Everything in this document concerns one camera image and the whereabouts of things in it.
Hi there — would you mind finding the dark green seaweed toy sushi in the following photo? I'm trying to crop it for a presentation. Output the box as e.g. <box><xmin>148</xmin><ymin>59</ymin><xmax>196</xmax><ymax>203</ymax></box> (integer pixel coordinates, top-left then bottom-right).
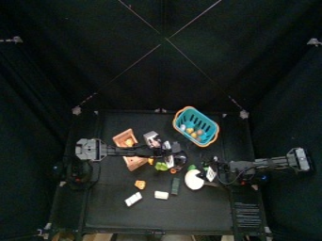
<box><xmin>169</xmin><ymin>177</ymin><xmax>183</xmax><ymax>196</ymax></box>

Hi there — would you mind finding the orange yellow toy sushi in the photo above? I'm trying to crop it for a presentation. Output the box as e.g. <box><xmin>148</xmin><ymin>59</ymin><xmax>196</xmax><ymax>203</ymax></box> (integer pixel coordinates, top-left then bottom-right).
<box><xmin>133</xmin><ymin>179</ymin><xmax>147</xmax><ymax>191</ymax></box>

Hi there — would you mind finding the cream egg toy sushi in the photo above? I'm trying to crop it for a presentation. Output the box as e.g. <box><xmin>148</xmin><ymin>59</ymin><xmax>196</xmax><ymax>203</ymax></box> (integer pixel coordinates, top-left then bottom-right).
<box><xmin>153</xmin><ymin>190</ymin><xmax>169</xmax><ymax>201</ymax></box>

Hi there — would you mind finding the white rice toy sushi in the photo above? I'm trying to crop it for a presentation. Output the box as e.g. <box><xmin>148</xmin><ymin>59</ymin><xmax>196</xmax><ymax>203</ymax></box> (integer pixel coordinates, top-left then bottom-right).
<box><xmin>123</xmin><ymin>191</ymin><xmax>143</xmax><ymax>207</ymax></box>

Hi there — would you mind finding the green toy vegetable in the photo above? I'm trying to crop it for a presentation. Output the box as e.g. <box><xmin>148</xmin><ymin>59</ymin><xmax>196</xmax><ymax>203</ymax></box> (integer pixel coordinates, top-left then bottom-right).
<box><xmin>155</xmin><ymin>161</ymin><xmax>169</xmax><ymax>172</ymax></box>

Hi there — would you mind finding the white round plate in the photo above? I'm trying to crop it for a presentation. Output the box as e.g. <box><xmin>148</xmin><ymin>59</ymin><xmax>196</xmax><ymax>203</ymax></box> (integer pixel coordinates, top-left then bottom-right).
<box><xmin>183</xmin><ymin>169</ymin><xmax>205</xmax><ymax>191</ymax></box>

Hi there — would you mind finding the orange triangular block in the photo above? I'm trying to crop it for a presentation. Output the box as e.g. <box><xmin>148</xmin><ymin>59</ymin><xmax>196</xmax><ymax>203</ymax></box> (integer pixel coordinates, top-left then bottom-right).
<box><xmin>121</xmin><ymin>155</ymin><xmax>149</xmax><ymax>172</ymax></box>

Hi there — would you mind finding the silver grey cube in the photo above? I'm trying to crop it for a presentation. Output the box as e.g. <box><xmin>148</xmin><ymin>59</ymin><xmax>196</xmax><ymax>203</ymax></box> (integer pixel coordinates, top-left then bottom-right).
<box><xmin>141</xmin><ymin>130</ymin><xmax>161</xmax><ymax>149</ymax></box>

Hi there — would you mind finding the teal basket orange rim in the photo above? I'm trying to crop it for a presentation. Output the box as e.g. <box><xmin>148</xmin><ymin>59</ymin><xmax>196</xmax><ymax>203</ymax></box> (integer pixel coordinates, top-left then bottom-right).
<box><xmin>172</xmin><ymin>105</ymin><xmax>221</xmax><ymax>148</ymax></box>

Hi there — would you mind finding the square wooden box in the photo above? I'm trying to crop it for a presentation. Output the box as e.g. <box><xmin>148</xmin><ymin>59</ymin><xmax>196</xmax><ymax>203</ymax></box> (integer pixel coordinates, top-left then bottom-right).
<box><xmin>112</xmin><ymin>128</ymin><xmax>139</xmax><ymax>149</ymax></box>

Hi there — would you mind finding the white printed table label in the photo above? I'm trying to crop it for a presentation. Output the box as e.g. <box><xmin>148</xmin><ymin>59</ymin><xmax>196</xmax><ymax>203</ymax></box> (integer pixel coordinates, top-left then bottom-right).
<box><xmin>232</xmin><ymin>201</ymin><xmax>261</xmax><ymax>229</ymax></box>

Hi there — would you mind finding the thin diagonal cord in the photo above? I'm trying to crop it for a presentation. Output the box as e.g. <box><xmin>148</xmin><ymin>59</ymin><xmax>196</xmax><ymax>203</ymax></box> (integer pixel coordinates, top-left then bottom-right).
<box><xmin>117</xmin><ymin>0</ymin><xmax>244</xmax><ymax>111</ymax></box>
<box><xmin>76</xmin><ymin>0</ymin><xmax>223</xmax><ymax>109</ymax></box>

